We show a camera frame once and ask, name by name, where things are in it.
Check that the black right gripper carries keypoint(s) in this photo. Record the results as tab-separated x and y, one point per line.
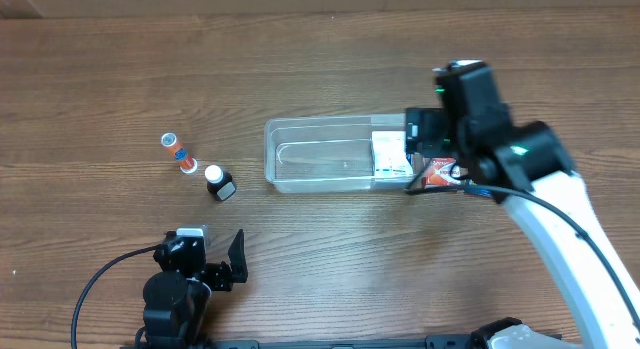
423	131

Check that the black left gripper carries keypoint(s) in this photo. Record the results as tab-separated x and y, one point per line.
223	273

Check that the red medicine box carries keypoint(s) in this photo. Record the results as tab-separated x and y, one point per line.
441	172

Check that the white medicine box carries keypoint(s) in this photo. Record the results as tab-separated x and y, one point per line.
390	159

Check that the clear plastic container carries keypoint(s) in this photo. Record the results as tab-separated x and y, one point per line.
327	154

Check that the blue medicine box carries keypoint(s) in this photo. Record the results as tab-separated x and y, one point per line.
477	190

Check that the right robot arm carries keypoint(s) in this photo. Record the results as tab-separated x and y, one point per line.
531	175

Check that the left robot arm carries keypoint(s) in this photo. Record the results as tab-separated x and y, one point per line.
176	298

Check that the black bottle with white cap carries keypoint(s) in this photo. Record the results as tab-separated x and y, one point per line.
219	183

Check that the orange tube with white caps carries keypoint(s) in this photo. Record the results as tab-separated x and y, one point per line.
179	153

